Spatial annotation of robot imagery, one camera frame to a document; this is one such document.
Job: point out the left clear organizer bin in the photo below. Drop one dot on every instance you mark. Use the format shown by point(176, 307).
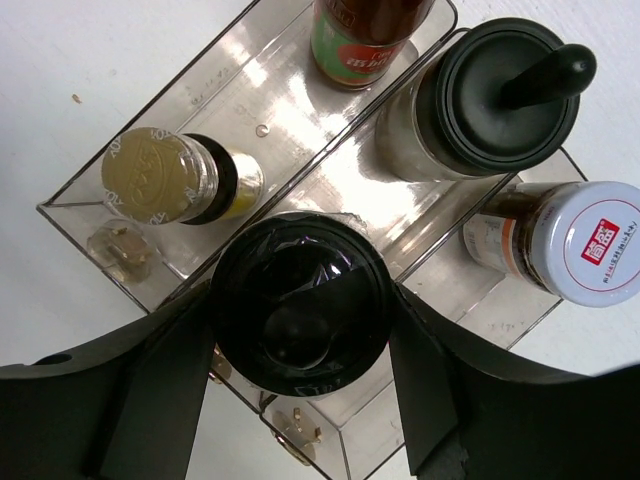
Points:
point(254, 87)

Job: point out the black grinder white bottle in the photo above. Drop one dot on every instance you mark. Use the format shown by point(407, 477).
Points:
point(300, 303)

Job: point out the small yellow label bottle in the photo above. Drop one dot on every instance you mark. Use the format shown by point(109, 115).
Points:
point(156, 177)

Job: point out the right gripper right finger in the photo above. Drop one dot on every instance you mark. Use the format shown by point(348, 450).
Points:
point(472, 410)

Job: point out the black lid spice jar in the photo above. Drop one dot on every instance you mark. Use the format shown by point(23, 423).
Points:
point(502, 99)

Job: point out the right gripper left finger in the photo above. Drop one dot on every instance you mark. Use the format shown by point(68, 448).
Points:
point(125, 405)

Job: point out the right clear organizer bin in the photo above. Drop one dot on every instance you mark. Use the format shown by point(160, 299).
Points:
point(439, 269)

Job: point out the red chili sauce bottle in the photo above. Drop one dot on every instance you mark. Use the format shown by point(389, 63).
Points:
point(354, 42)

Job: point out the white lid sauce jar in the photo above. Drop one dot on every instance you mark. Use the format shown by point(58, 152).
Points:
point(576, 240)

